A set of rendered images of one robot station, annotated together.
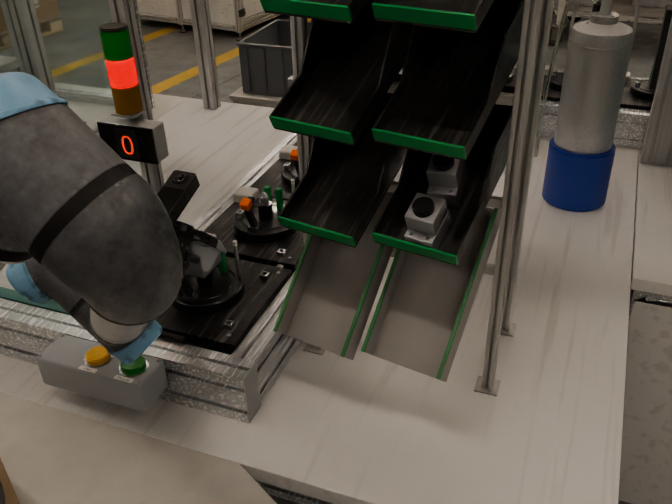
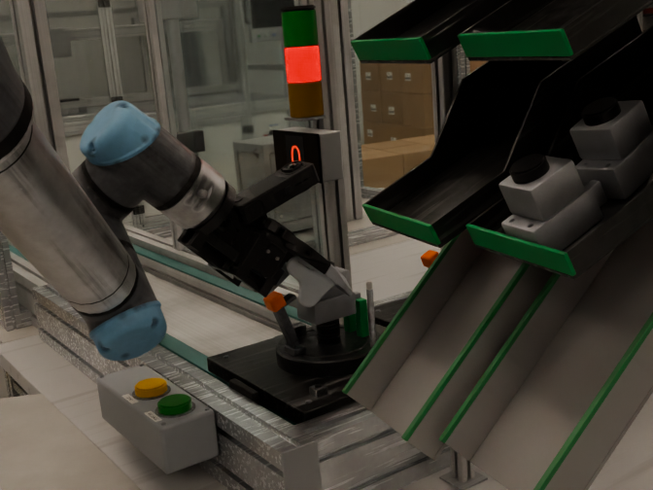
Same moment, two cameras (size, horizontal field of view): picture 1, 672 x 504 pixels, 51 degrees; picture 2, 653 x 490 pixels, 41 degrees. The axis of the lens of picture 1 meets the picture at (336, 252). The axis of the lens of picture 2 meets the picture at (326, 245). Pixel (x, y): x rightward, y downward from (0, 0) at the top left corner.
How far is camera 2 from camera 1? 0.54 m
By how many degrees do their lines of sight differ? 37
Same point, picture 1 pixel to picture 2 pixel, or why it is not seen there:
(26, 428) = (60, 464)
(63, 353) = (124, 379)
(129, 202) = not seen: outside the picture
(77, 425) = (107, 477)
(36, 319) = not seen: hidden behind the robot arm
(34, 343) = not seen: hidden behind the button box
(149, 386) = (180, 437)
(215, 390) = (257, 470)
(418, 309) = (560, 396)
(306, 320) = (400, 392)
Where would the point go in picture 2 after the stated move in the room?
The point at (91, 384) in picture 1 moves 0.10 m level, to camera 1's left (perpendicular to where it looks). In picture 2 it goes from (129, 421) to (75, 407)
